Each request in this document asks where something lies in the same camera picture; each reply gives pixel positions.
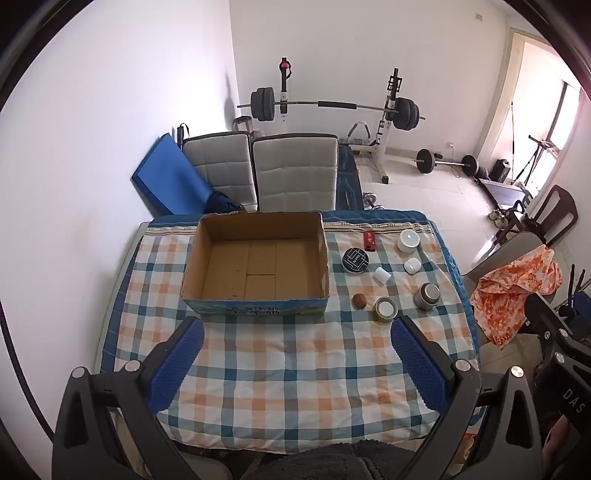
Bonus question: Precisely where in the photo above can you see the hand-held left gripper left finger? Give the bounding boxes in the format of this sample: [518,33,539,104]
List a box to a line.
[52,316,206,480]

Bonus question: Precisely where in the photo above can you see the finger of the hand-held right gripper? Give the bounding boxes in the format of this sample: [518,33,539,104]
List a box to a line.
[524,292,574,343]

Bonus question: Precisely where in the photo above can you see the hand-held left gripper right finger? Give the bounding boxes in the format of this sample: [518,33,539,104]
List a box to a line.
[390,315,543,480]

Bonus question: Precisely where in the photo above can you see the gold round tin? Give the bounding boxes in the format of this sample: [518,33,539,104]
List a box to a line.
[373,296,399,322]

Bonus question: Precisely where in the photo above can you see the silver metal tin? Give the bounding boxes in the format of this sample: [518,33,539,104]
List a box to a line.
[413,282,441,309]

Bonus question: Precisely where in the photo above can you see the black patterned round tin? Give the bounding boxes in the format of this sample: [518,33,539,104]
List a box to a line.
[342,247,370,273]

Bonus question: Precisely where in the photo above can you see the brown cardboard box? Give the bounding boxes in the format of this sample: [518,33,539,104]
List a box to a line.
[180,211,331,318]

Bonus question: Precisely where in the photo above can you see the orange patterned cloth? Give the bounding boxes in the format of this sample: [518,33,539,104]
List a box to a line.
[471,246,563,348]

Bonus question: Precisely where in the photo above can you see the grey chair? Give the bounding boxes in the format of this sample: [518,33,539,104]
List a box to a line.
[462,231,555,301]

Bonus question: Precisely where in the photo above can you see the dark brown chair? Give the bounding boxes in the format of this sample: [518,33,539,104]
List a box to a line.
[522,185,579,246]

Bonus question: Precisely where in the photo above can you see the checked tablecloth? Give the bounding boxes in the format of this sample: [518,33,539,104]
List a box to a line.
[95,210,482,454]

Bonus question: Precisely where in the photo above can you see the black treadmill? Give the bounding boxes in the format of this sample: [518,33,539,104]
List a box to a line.
[477,178,533,209]

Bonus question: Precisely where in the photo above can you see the person's dark grey clothing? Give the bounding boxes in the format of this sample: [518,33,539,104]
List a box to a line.
[240,440,416,480]

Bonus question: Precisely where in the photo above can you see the dark blue cloth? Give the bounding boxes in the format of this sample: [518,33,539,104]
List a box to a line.
[205,189,244,215]

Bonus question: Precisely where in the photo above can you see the short barbell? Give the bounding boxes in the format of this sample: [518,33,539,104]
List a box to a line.
[414,148,479,179]

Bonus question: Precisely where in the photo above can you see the blue foam mat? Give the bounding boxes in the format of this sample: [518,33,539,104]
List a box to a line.
[130,133,241,217]

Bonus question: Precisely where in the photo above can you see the blue patterned bench pad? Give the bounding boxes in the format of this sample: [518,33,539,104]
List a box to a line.
[337,145,364,210]

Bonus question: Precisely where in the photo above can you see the white padded chair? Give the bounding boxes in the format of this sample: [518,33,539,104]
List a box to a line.
[252,134,339,214]
[182,131,258,213]

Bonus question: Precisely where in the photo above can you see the white barbell rack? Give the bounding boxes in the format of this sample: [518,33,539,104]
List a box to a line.
[276,58,403,185]

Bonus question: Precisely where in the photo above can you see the long barbell with black plates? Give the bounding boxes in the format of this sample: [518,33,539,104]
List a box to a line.
[237,87,426,133]

